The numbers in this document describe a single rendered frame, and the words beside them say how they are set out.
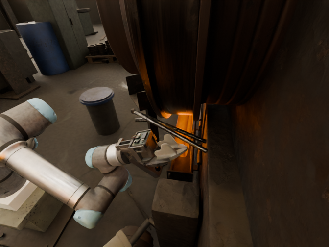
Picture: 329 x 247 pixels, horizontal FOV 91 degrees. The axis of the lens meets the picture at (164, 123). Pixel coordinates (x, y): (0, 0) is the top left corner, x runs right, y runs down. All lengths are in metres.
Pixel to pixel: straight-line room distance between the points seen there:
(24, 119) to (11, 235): 0.96
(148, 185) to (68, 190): 0.81
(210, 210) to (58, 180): 0.47
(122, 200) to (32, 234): 0.55
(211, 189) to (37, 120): 0.63
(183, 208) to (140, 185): 0.99
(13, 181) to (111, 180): 0.66
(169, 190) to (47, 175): 0.40
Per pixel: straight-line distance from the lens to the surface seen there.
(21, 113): 0.74
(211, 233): 0.27
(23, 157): 0.66
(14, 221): 1.18
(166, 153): 0.46
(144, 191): 1.31
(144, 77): 0.20
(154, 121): 0.38
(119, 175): 0.63
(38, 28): 3.88
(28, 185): 1.20
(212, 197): 0.29
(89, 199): 0.60
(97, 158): 0.59
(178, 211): 0.36
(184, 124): 0.48
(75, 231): 1.34
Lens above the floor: 1.13
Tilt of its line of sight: 38 degrees down
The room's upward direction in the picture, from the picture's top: 4 degrees counter-clockwise
